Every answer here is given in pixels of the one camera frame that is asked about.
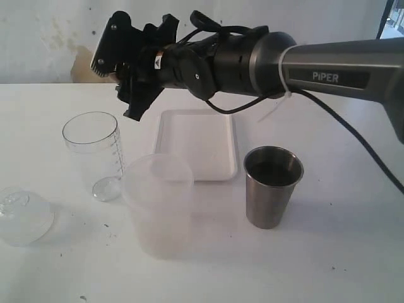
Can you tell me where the white cable tie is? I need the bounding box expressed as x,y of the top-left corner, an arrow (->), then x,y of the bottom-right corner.
257,52 -> 294,124

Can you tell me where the translucent plastic tub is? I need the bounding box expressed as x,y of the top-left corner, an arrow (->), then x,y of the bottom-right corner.
121,153 -> 194,259

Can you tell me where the white rectangular tray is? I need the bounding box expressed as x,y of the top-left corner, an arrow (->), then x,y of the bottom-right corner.
154,109 -> 238,182

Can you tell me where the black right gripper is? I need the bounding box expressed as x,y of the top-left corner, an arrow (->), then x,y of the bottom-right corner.
91,11 -> 179,122

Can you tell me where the clear plastic shaker cup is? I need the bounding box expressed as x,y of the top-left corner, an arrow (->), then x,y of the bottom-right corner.
62,111 -> 124,202

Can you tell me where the clear domed shaker lid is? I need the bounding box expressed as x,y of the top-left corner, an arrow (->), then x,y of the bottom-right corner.
1,187 -> 55,246

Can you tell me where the stainless steel cup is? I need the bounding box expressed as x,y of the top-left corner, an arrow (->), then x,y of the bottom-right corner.
244,146 -> 304,229

